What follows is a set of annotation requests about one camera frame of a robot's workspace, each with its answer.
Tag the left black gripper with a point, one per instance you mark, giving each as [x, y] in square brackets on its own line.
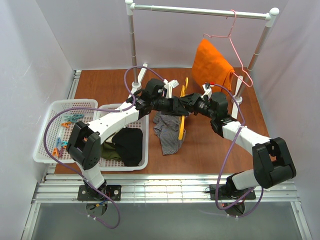
[174, 106]

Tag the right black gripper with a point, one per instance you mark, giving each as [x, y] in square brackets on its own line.
[196, 100]

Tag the yellow plastic hanger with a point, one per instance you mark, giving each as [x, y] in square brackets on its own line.
[182, 118]

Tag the grey striped underwear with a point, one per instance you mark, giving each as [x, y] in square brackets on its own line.
[167, 129]

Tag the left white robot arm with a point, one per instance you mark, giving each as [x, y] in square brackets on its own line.
[84, 144]

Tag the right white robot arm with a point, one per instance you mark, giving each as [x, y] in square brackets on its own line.
[272, 161]

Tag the orange towel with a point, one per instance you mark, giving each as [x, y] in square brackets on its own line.
[210, 66]

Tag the white laundry basket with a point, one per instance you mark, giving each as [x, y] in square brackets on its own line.
[108, 121]

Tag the black garment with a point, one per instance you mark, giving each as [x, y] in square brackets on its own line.
[129, 145]

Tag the cream garment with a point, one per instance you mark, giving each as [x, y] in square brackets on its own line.
[109, 140]

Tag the olive green garment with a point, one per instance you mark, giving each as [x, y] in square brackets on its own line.
[108, 152]

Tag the teal clothespin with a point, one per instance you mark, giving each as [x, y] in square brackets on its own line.
[73, 118]

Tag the orange clothespin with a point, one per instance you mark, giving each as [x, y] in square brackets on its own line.
[56, 152]
[66, 124]

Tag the blue clothespin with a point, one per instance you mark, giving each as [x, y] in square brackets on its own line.
[60, 143]

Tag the orange clothespin front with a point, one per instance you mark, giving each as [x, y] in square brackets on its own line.
[56, 152]

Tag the white clothespin basket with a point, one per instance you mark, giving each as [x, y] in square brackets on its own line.
[79, 106]

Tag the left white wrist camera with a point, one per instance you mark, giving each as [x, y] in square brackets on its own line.
[169, 86]

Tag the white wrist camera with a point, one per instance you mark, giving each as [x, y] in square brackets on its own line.
[169, 86]
[207, 88]

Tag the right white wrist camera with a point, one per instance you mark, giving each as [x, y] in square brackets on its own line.
[207, 88]

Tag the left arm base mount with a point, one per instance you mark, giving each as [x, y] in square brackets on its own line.
[86, 193]

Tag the aluminium rail frame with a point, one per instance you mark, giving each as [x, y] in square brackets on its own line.
[164, 207]

